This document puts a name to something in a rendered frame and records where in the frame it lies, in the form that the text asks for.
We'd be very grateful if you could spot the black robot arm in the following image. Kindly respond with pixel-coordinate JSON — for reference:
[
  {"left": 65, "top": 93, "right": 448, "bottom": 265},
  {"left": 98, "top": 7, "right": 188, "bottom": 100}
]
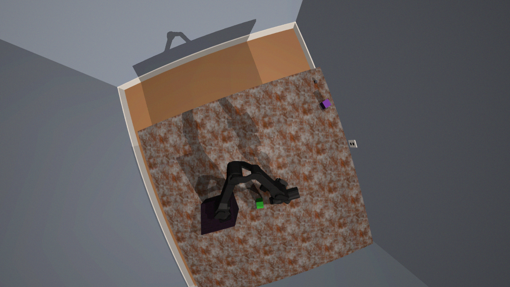
[{"left": 214, "top": 161, "right": 300, "bottom": 223}]

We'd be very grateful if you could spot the purple block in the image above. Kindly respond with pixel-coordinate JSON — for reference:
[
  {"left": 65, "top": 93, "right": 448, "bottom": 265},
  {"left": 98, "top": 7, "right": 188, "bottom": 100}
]
[{"left": 320, "top": 99, "right": 331, "bottom": 110}]

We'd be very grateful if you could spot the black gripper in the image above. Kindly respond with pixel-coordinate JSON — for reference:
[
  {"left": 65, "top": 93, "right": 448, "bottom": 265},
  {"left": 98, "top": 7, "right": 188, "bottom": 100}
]
[{"left": 260, "top": 185, "right": 291, "bottom": 204}]

